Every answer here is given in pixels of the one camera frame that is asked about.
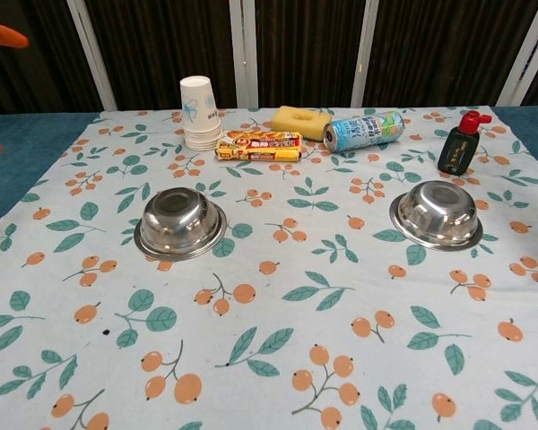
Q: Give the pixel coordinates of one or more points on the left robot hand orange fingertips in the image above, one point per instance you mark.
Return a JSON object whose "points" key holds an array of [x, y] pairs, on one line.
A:
{"points": [[4, 35]]}

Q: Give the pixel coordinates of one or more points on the dented stainless steel bowl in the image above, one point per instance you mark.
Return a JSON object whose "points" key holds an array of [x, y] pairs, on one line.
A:
{"points": [[179, 228]]}

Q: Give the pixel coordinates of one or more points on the black ink bottle red cap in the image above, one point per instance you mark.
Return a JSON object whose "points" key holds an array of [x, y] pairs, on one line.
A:
{"points": [[457, 150]]}

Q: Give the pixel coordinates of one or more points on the white paper cup stack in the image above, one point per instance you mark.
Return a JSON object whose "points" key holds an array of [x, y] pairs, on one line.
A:
{"points": [[197, 112]]}

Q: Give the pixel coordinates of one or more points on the blue drink can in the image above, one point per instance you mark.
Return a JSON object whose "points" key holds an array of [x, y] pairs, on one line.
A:
{"points": [[363, 132]]}

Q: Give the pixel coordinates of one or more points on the yellow red snack box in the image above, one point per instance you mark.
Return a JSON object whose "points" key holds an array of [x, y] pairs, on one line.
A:
{"points": [[260, 145]]}

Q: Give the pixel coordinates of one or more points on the yellow sponge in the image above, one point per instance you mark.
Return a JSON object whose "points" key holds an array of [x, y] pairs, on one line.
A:
{"points": [[291, 121]]}

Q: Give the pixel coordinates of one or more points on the floral fruit print tablecloth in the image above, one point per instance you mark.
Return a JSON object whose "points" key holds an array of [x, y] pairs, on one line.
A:
{"points": [[296, 291]]}

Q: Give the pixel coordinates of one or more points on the white partition frame post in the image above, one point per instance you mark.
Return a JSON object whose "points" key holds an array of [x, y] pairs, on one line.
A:
{"points": [[236, 45], [526, 54], [250, 45], [366, 54], [92, 54]]}

